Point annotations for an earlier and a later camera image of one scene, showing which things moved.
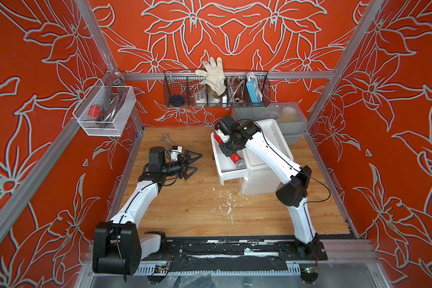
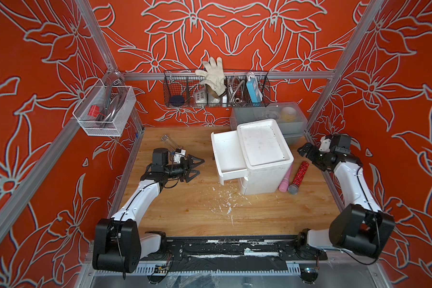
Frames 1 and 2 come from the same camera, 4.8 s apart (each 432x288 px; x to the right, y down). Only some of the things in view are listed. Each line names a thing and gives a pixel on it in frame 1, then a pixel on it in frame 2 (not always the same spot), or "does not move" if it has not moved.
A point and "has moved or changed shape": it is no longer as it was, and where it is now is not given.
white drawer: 226,167 does not move
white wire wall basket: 105,110 does not move
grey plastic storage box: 288,118 does not move
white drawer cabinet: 263,176 does not move
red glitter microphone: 239,163 has moved or changed shape
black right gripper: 222,148 -> 311,155
